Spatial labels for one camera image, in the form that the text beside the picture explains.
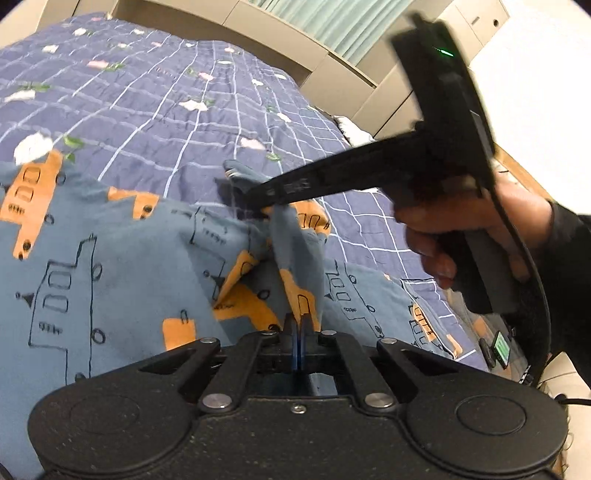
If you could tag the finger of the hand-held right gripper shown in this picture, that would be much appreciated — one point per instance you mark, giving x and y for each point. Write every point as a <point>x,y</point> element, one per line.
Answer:
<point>323,182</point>

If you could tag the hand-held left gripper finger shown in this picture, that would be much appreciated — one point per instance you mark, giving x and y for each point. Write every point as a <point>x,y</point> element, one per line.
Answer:
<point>294,351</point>
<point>303,351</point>

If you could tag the blue pants with orange print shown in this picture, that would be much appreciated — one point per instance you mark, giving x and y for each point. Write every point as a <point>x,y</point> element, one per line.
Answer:
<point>129,258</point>

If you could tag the person's right forearm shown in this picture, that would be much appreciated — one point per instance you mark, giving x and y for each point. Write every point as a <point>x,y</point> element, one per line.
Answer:
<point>570,277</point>

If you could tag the person's right hand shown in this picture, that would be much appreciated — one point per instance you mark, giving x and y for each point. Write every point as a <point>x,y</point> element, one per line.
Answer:
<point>512,217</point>

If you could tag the white and blue cloth pile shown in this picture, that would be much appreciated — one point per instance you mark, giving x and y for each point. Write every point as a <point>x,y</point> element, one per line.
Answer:
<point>355,131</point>

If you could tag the beige headboard cabinet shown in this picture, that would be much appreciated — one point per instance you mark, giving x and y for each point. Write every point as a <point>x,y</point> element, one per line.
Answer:
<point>332,69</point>

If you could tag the purple checked floral blanket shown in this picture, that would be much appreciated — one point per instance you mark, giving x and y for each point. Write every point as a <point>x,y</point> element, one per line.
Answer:
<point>184,106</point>

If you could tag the light green curtain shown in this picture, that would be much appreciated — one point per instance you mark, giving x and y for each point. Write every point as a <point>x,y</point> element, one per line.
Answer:
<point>341,23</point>

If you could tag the small device with green screen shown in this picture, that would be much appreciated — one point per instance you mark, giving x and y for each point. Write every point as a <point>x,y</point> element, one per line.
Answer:
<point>501,350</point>

